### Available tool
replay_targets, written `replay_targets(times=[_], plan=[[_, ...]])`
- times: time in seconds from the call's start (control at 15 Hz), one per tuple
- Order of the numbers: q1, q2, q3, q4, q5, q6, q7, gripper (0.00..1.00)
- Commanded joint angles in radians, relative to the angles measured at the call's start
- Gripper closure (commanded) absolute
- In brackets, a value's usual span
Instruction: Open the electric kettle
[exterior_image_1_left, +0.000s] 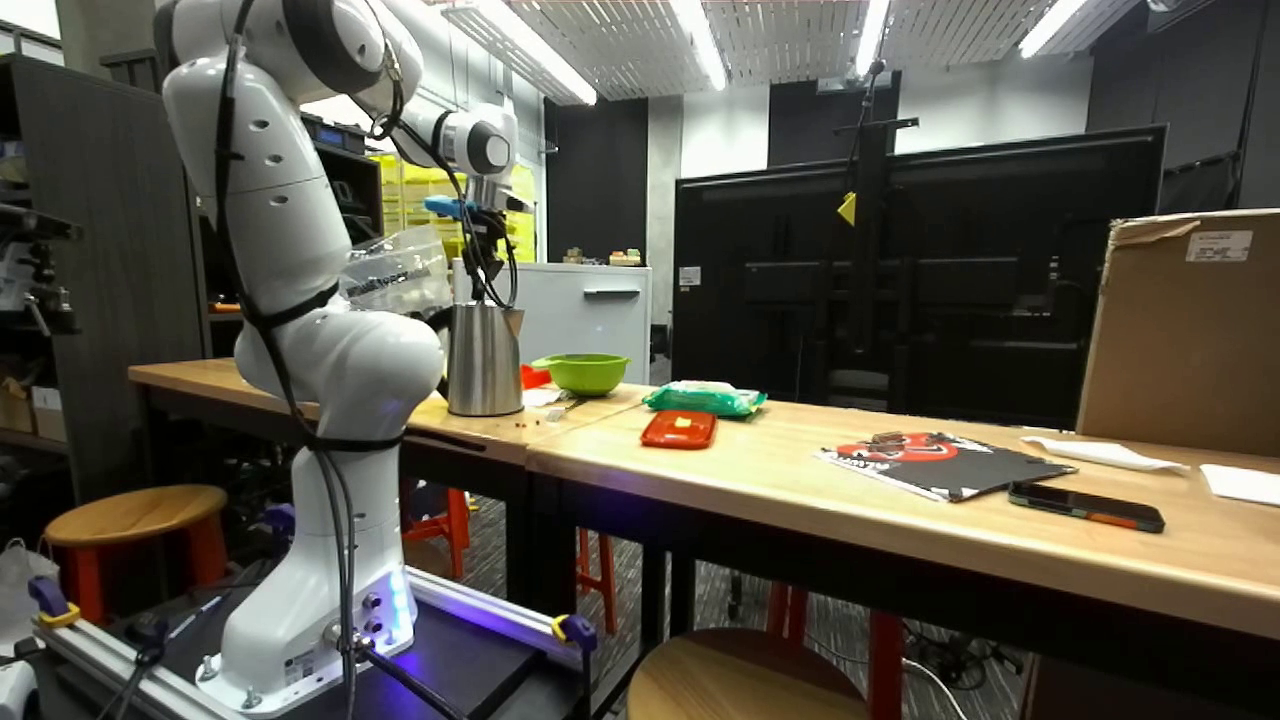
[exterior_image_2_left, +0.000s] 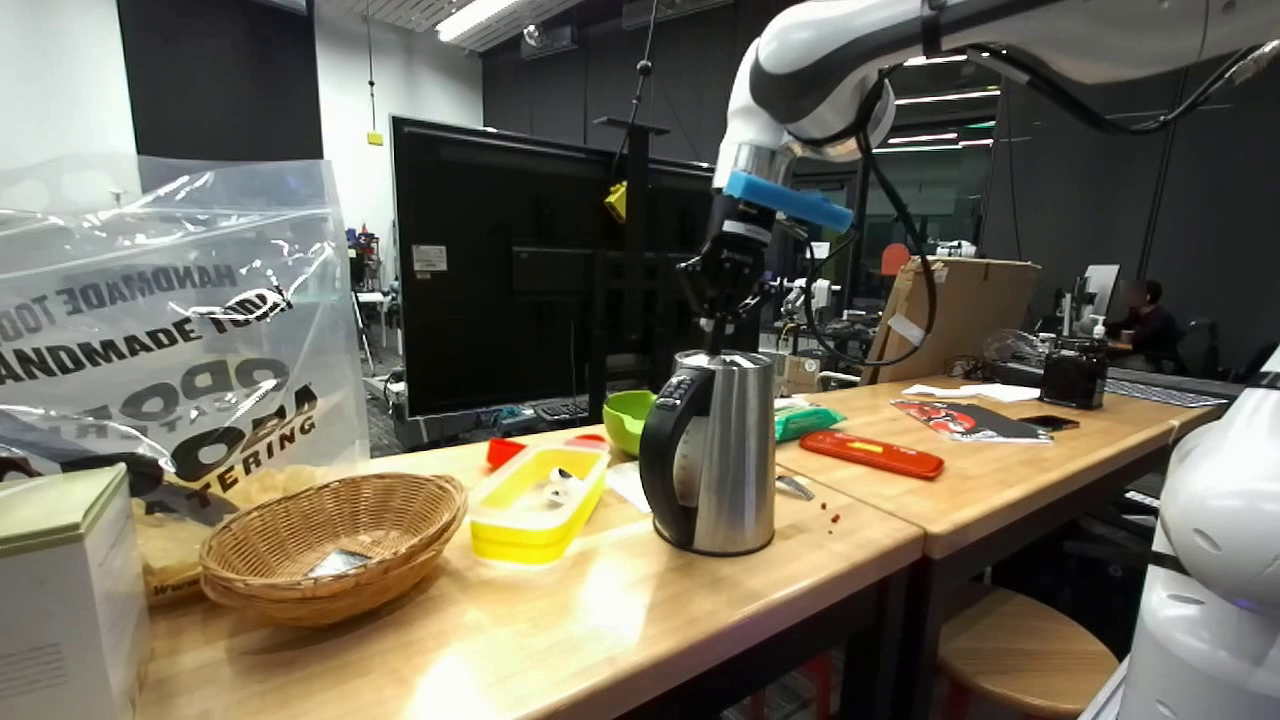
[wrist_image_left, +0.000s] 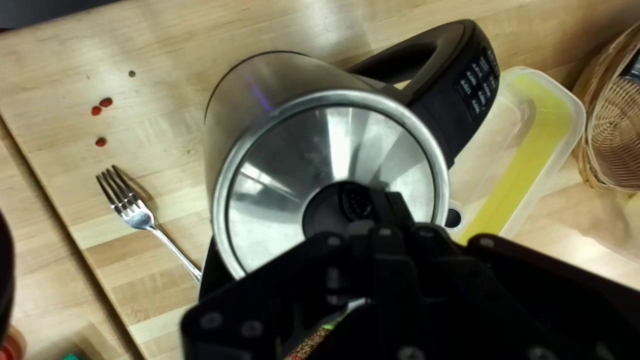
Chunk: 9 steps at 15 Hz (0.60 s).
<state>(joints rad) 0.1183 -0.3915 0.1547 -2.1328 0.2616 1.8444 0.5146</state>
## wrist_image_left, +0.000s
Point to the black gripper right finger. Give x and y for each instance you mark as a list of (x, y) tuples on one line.
[(506, 300)]

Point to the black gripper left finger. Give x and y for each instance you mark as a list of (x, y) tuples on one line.
[(267, 313)]

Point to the stainless steel electric kettle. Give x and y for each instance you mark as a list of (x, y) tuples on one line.
[(320, 152)]

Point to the yellow plastic container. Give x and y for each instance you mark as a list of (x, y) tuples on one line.
[(527, 141)]

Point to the silver metal fork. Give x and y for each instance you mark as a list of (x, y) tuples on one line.
[(131, 203)]

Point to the green flat lid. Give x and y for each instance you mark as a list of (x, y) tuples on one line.
[(73, 355)]

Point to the brown wicker basket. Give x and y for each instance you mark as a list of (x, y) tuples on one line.
[(616, 132)]

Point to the tiny red crumb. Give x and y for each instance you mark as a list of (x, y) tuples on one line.
[(96, 110), (107, 103), (101, 141)]

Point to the silver wrapper in basket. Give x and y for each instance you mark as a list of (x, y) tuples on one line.
[(632, 69)]

